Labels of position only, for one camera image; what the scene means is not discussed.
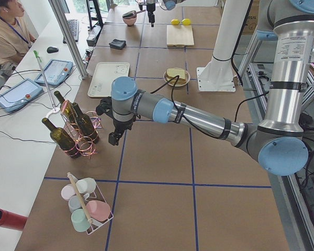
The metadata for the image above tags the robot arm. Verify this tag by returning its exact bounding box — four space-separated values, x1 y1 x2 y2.
100 1 314 176
144 0 184 27

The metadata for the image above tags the white cup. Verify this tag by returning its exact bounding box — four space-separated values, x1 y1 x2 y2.
76 177 96 194

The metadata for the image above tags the dark green wine bottle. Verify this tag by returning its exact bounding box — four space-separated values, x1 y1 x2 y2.
42 118 81 158

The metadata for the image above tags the white wire cup rack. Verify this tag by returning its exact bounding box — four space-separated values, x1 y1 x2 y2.
61 173 114 235

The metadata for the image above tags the seated person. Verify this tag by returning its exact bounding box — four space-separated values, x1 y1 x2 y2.
0 1 36 65

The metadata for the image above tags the bread slice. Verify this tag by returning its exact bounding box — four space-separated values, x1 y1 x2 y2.
166 68 186 82

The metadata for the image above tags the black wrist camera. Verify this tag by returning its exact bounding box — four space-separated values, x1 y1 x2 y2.
96 97 113 118

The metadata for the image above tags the pale green cup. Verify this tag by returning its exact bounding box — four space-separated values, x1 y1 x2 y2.
71 208 91 232

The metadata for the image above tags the yellow lemon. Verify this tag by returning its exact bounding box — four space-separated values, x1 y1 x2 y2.
171 18 181 26
182 18 192 26

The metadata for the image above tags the red cylinder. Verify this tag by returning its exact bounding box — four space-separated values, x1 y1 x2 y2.
0 209 28 231

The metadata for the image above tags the blue teach pendant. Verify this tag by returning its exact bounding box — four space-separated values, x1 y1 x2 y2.
0 78 43 113
41 59 73 87

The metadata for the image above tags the grey blue cup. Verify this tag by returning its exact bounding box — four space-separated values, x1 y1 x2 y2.
68 195 82 213

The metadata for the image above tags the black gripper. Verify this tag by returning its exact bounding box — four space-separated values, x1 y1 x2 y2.
108 116 136 145
146 0 156 27

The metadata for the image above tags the black computer mouse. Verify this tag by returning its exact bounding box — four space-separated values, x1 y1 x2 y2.
47 47 59 54

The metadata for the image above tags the metal scoop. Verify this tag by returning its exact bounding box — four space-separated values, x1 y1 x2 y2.
122 10 145 19

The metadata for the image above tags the wooden cutting board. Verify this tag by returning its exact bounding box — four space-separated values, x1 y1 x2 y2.
166 25 194 47

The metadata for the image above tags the wooden rack handle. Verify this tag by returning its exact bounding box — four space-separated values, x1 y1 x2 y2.
67 172 93 224

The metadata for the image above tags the copper wire bottle rack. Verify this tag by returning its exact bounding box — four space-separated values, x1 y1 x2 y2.
61 103 102 157

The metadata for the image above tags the light pink cup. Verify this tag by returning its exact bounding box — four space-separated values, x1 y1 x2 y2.
61 184 76 201

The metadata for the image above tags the aluminium frame post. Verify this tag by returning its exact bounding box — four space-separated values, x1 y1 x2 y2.
48 0 88 79

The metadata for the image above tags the cream bear tray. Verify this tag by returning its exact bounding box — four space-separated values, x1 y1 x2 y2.
87 62 130 98

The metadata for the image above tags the black keyboard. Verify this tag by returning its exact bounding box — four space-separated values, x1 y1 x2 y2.
67 19 79 42

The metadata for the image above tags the pink bowl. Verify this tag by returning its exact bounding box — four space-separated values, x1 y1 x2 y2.
122 17 137 26

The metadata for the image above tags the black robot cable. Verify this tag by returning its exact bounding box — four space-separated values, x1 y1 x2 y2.
149 75 226 139

